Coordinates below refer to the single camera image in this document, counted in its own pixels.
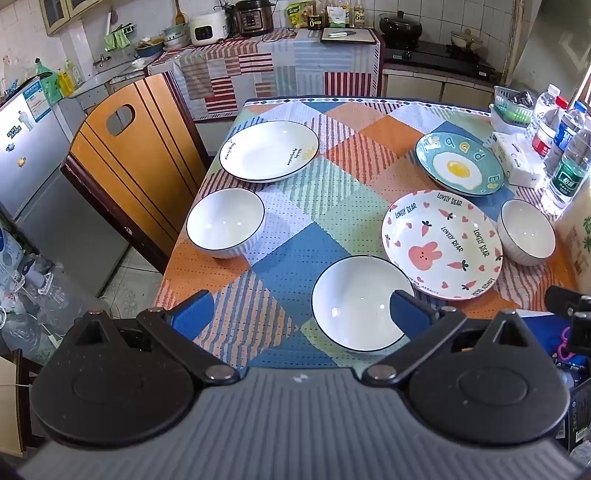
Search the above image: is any black gas stove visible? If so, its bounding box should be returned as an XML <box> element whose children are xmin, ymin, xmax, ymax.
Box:
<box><xmin>383</xmin><ymin>41</ymin><xmax>502</xmax><ymax>81</ymax></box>

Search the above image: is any wall cabinet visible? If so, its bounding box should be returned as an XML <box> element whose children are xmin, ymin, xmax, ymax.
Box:
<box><xmin>39</xmin><ymin>0</ymin><xmax>112</xmax><ymax>35</ymax></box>

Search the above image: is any striped counter cloth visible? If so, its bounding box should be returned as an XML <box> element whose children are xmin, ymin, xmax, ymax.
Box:
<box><xmin>148</xmin><ymin>28</ymin><xmax>386</xmax><ymax>123</ymax></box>

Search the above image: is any pink plastic hook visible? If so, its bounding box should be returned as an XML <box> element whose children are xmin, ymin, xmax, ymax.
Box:
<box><xmin>556</xmin><ymin>327</ymin><xmax>574</xmax><ymax>361</ymax></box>

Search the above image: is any yellow green seasoning packet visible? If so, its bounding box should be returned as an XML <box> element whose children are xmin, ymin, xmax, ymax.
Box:
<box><xmin>286</xmin><ymin>1</ymin><xmax>311</xmax><ymax>29</ymax></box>

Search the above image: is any green hanging cloth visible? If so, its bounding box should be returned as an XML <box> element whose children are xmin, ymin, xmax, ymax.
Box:
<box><xmin>104</xmin><ymin>28</ymin><xmax>132</xmax><ymax>51</ymax></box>

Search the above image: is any black wok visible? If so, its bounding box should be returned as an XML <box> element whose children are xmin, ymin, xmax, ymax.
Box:
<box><xmin>379</xmin><ymin>11</ymin><xmax>423</xmax><ymax>40</ymax></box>

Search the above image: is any bag of rice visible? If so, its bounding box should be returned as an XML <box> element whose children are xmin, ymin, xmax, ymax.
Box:
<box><xmin>554</xmin><ymin>185</ymin><xmax>591</xmax><ymax>296</ymax></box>

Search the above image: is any cutting board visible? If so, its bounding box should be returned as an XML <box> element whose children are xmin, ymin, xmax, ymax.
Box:
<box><xmin>320</xmin><ymin>28</ymin><xmax>377</xmax><ymax>45</ymax></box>

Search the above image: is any kitchen sink counter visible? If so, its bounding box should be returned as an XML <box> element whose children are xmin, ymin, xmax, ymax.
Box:
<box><xmin>69</xmin><ymin>60</ymin><xmax>153</xmax><ymax>100</ymax></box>

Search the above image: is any cream counter cabinet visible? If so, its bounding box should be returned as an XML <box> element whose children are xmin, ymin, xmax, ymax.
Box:
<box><xmin>382</xmin><ymin>69</ymin><xmax>497</xmax><ymax>112</ymax></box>

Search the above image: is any white rice cooker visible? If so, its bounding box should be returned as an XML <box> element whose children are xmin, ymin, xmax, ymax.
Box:
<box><xmin>190</xmin><ymin>13</ymin><xmax>229</xmax><ymax>46</ymax></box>

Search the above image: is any brown wooden frame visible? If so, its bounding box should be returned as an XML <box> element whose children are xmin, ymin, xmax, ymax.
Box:
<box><xmin>0</xmin><ymin>348</ymin><xmax>44</xmax><ymax>455</ymax></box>

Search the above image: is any teal fried egg plate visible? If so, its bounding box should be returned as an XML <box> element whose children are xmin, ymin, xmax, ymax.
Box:
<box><xmin>415</xmin><ymin>131</ymin><xmax>506</xmax><ymax>196</ymax></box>

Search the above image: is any pink rabbit plate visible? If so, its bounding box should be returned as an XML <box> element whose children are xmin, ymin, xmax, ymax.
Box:
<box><xmin>381</xmin><ymin>189</ymin><xmax>504</xmax><ymax>302</ymax></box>

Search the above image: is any green label water bottle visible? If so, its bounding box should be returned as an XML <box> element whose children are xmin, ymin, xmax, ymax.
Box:
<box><xmin>540</xmin><ymin>134</ymin><xmax>591</xmax><ymax>217</ymax></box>

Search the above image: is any white plastic basket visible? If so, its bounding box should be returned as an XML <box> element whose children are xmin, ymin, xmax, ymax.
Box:
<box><xmin>489</xmin><ymin>85</ymin><xmax>548</xmax><ymax>132</ymax></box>

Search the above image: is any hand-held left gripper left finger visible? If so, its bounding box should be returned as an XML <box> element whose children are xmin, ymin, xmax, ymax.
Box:
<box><xmin>69</xmin><ymin>290</ymin><xmax>241</xmax><ymax>387</ymax></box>

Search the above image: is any cream pot with lid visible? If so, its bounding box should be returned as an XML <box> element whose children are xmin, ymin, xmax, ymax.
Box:
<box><xmin>451</xmin><ymin>28</ymin><xmax>485</xmax><ymax>51</ymax></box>

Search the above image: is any white ribbed bowl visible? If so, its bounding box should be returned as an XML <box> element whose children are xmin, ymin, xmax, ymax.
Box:
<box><xmin>186</xmin><ymin>188</ymin><xmax>267</xmax><ymax>260</ymax></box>
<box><xmin>311</xmin><ymin>256</ymin><xmax>416</xmax><ymax>354</ymax></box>
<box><xmin>497</xmin><ymin>199</ymin><xmax>557</xmax><ymax>266</ymax></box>

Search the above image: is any black pressure cooker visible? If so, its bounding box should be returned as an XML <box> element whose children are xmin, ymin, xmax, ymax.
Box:
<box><xmin>231</xmin><ymin>0</ymin><xmax>275</xmax><ymax>38</ymax></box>

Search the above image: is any silver refrigerator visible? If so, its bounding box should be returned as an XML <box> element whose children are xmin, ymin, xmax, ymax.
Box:
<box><xmin>0</xmin><ymin>76</ymin><xmax>132</xmax><ymax>296</ymax></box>

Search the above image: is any clear plastic bag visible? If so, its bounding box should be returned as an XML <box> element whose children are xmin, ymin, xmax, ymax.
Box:
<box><xmin>0</xmin><ymin>272</ymin><xmax>112</xmax><ymax>356</ymax></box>

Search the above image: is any yellow detergent bottle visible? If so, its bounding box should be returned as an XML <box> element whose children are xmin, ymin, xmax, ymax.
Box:
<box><xmin>58</xmin><ymin>60</ymin><xmax>78</xmax><ymax>95</ymax></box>

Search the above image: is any blue basin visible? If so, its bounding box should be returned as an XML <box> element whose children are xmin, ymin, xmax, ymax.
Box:
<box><xmin>134</xmin><ymin>39</ymin><xmax>164</xmax><ymax>58</ymax></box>

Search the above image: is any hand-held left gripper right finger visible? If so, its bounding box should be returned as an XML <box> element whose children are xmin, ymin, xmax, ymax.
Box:
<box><xmin>361</xmin><ymin>290</ymin><xmax>534</xmax><ymax>387</ymax></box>

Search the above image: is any blue white packet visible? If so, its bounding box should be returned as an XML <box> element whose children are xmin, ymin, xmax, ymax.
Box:
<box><xmin>0</xmin><ymin>226</ymin><xmax>26</xmax><ymax>289</ymax></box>

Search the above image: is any red label water bottle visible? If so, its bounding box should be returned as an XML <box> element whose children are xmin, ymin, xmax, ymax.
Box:
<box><xmin>531</xmin><ymin>95</ymin><xmax>570</xmax><ymax>160</ymax></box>

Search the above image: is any blue cloth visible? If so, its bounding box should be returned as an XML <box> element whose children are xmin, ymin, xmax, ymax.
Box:
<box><xmin>522</xmin><ymin>314</ymin><xmax>573</xmax><ymax>370</ymax></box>

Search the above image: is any blue label water bottle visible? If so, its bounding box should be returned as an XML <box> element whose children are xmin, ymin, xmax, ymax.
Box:
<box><xmin>545</xmin><ymin>100</ymin><xmax>589</xmax><ymax>174</ymax></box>

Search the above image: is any white plate with yellow print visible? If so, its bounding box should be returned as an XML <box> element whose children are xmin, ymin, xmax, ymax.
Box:
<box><xmin>219</xmin><ymin>120</ymin><xmax>320</xmax><ymax>182</ymax></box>

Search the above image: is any white cap water bottle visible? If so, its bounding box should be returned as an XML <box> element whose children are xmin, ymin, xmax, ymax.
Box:
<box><xmin>526</xmin><ymin>84</ymin><xmax>561</xmax><ymax>139</ymax></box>

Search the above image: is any stack of steel bowls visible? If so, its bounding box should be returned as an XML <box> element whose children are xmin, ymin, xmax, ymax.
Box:
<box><xmin>161</xmin><ymin>23</ymin><xmax>191</xmax><ymax>49</ymax></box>

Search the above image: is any colourful patchwork tablecloth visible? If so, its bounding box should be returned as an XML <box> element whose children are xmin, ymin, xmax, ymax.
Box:
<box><xmin>154</xmin><ymin>97</ymin><xmax>583</xmax><ymax>370</ymax></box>

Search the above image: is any white tissue pack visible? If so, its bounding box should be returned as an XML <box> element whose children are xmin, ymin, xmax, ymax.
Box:
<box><xmin>490</xmin><ymin>131</ymin><xmax>548</xmax><ymax>189</ymax></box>

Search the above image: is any wooden chair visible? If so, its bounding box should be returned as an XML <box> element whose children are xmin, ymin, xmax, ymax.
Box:
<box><xmin>61</xmin><ymin>71</ymin><xmax>211</xmax><ymax>273</ymax></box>

